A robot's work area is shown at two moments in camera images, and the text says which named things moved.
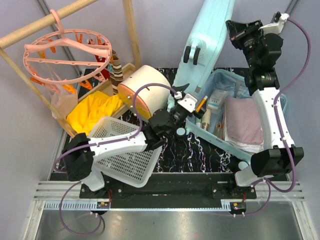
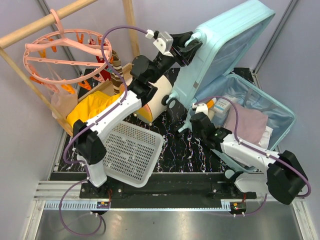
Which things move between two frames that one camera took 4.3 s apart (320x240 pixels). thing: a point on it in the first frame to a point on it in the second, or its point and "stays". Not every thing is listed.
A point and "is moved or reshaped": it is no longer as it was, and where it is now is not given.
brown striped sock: x=116 y=76 stays
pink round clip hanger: x=67 y=56 stays
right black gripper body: x=248 y=42 to x=197 y=134
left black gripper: x=181 y=88 to x=187 y=54
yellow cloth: x=89 y=110 stays
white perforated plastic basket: x=136 y=168 stays
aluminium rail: x=265 y=190 stays
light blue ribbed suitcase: x=221 y=108 is moved or reshaped
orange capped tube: x=201 y=105 is moved or reshaped
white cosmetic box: x=216 y=100 to x=222 y=107
